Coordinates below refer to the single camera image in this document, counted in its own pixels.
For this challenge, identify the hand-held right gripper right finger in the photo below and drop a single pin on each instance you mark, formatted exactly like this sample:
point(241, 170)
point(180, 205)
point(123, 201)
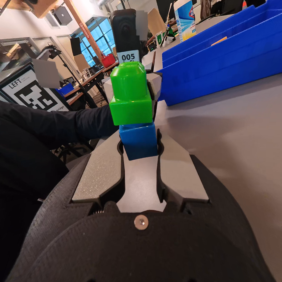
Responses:
point(182, 176)

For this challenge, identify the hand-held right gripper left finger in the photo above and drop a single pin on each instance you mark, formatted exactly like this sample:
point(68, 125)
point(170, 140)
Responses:
point(97, 176)

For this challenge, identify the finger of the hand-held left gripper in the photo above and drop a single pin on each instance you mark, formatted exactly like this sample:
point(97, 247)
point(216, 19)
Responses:
point(155, 86)
point(108, 90)

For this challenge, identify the green two-stud block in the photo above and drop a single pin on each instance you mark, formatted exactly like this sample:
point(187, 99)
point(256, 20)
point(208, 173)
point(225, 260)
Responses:
point(130, 99)

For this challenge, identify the blue single-stud block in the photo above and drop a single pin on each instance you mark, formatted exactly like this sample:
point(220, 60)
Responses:
point(141, 143)

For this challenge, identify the blue plastic bin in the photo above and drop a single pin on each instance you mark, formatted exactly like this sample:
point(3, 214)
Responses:
point(220, 66)

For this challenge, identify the orange single-stud block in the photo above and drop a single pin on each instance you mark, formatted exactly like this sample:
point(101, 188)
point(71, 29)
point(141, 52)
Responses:
point(219, 41)

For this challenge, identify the person's left forearm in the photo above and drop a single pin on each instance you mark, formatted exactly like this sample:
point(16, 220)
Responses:
point(77, 125)

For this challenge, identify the wooden-top background desk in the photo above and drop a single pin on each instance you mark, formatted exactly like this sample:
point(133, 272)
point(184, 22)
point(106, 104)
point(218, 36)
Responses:
point(88, 83)

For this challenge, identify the red storage bin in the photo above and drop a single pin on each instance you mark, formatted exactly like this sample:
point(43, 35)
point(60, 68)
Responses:
point(108, 61)

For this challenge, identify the small green sign stand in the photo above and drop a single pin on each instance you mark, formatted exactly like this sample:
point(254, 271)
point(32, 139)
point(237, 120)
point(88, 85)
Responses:
point(163, 38)

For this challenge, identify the small blue bin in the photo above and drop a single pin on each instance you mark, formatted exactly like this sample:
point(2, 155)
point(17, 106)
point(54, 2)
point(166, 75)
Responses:
point(65, 89)

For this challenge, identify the wipes canister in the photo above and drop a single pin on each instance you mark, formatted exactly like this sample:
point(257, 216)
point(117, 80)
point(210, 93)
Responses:
point(186, 22)

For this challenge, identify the black-framed marker sign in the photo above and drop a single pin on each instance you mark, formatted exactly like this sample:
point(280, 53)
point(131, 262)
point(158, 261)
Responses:
point(33, 92)

